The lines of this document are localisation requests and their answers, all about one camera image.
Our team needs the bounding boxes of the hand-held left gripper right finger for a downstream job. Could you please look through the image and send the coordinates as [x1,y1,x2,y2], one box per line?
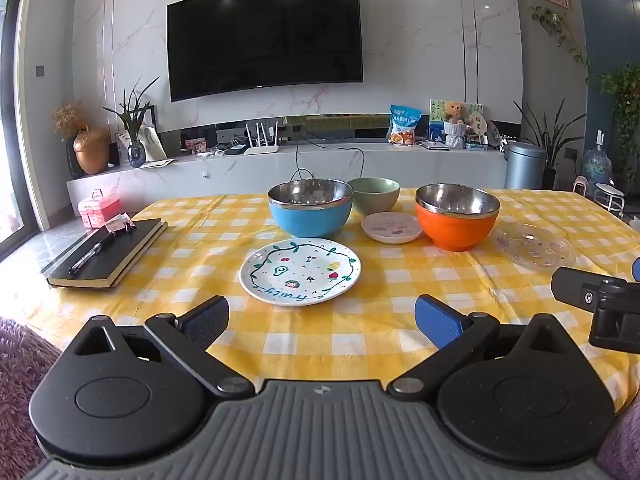
[387,295,576,396]

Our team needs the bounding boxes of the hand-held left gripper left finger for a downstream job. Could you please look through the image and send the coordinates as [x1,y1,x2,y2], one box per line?
[65,296,256,401]

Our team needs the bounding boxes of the clear glass plate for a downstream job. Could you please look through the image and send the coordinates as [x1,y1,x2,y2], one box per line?
[492,222,577,273]

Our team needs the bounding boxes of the orange steel bowl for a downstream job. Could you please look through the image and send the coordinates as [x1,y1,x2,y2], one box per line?
[415,183,501,252]

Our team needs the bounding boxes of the white fruit print plate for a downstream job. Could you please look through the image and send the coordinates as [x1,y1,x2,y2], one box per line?
[239,240,362,307]

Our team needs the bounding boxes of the small pink floral plate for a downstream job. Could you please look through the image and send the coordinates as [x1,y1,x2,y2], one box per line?
[361,211,423,245]

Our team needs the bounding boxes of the yellow checked tablecloth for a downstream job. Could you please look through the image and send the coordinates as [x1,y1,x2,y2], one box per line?
[27,187,640,413]

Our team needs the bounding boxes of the white round stool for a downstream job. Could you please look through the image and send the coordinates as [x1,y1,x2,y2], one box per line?
[592,184,626,218]

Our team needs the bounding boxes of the blue water bottle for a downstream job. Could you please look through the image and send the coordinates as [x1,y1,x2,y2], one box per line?
[582,130,615,187]

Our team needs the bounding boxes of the black notebook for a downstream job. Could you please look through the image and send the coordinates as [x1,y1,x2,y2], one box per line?
[46,218,168,289]

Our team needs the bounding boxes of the grey metal trash can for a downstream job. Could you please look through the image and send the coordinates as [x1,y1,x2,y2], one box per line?
[504,141,547,190]

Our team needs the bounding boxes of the pink binder clip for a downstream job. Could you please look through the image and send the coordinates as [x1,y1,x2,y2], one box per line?
[104,214,136,235]

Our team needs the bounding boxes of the black pen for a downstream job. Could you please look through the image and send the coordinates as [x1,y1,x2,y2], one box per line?
[68,236,117,275]

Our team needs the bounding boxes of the green ceramic bowl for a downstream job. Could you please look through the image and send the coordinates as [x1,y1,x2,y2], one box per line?
[346,176,401,216]

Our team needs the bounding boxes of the blue steel bowl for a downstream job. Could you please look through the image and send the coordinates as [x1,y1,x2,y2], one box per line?
[267,180,355,239]

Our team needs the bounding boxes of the tall leafy potted plant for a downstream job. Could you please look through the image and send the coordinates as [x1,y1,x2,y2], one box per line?
[515,100,587,189]

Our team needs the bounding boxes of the pink storage box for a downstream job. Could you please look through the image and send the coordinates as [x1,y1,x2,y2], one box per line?
[78,189,121,229]

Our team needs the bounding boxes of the green ivy plant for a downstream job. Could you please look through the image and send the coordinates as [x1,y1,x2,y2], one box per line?
[597,62,640,181]

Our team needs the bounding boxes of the white marble television cabinet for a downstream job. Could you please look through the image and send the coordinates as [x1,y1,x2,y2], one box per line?
[66,141,508,218]

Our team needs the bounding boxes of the white router with antennas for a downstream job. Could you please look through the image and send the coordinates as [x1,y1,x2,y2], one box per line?
[243,121,281,155]

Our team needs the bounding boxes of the green plant in blue vase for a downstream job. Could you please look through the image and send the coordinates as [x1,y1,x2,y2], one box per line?
[102,76,161,169]

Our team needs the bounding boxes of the white sketch card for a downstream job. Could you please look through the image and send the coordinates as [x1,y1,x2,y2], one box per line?
[141,125,169,163]

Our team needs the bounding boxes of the white fan ornament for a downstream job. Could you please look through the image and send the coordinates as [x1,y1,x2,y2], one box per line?
[467,111,491,137]

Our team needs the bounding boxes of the teddy bear toy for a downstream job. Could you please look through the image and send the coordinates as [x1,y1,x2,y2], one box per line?
[442,120,467,150]

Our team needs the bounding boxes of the purple shaggy rug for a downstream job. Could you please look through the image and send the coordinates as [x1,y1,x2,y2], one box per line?
[0,316,66,467]

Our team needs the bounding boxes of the blue snack bag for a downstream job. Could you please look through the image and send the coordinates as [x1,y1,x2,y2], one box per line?
[389,105,421,146]

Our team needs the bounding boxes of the gold round vase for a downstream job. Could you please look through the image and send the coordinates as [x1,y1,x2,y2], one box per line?
[73,127,111,176]

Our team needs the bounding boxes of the green picture card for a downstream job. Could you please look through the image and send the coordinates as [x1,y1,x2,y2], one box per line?
[429,99,486,133]

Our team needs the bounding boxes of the dried flower bunch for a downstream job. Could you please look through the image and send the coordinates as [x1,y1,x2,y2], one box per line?
[52,101,90,138]

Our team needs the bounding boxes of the trailing vine plant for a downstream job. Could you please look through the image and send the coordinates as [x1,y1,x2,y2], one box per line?
[530,6,591,80]

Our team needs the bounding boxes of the black flat television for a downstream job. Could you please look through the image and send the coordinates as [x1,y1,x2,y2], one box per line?
[166,0,364,102]

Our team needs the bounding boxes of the black cable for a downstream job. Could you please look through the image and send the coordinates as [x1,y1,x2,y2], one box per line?
[291,139,366,182]

